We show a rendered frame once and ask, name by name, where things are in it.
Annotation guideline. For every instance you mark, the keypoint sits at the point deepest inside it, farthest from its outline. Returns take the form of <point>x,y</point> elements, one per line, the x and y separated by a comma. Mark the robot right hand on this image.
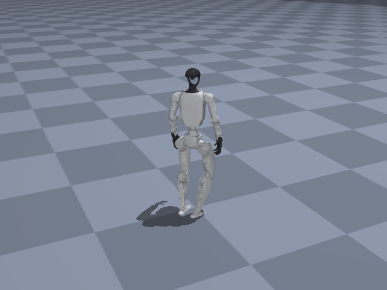
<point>219,146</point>

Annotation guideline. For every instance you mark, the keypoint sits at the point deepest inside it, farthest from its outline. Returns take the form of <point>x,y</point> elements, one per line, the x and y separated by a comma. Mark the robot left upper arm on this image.
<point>174,106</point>

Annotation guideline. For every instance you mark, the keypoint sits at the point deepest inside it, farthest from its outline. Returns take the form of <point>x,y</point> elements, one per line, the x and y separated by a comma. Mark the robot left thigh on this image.
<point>184,157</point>

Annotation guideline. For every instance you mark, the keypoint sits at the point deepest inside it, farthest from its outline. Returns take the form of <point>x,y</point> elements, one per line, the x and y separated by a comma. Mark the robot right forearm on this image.
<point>217,129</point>

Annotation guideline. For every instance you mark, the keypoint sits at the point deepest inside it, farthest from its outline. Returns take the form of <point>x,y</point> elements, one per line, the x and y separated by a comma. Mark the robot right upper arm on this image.
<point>210,99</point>

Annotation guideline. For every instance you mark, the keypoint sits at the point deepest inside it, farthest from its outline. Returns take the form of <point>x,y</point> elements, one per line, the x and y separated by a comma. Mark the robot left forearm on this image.
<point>173,127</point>

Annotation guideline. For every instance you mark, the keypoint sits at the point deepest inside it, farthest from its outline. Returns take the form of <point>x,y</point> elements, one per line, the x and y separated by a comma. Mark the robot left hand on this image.
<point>174,139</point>

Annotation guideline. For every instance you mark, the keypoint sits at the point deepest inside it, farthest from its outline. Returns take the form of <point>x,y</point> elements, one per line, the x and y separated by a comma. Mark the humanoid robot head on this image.
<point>191,74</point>

